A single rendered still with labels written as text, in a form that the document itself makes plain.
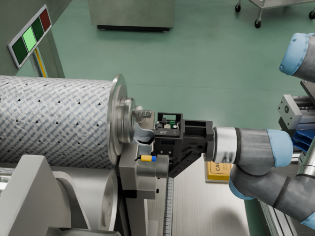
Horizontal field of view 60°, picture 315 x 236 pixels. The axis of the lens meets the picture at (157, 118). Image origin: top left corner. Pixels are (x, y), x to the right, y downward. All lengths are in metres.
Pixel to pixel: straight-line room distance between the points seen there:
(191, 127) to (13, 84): 0.32
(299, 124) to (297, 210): 0.73
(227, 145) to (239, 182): 0.13
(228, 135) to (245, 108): 1.88
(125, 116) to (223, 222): 0.44
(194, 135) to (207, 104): 1.84
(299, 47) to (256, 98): 1.74
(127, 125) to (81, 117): 0.07
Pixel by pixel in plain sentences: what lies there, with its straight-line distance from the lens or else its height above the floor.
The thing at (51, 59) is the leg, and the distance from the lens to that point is 1.42.
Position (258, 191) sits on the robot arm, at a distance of 0.64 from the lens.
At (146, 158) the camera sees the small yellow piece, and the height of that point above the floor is 1.23.
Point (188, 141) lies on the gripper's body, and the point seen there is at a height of 1.16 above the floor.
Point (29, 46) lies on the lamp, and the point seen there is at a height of 1.17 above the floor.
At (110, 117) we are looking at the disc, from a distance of 0.38.
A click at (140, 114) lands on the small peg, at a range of 0.46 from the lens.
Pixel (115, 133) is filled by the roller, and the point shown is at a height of 1.27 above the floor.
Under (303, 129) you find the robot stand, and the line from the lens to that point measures 1.37.
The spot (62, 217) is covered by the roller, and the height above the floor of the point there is 1.32.
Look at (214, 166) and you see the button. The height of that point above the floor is 0.92.
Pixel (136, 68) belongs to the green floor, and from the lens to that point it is 2.78.
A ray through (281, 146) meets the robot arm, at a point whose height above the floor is 1.16.
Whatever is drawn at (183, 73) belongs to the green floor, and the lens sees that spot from 2.72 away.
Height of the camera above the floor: 1.57
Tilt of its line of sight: 45 degrees down
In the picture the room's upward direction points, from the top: straight up
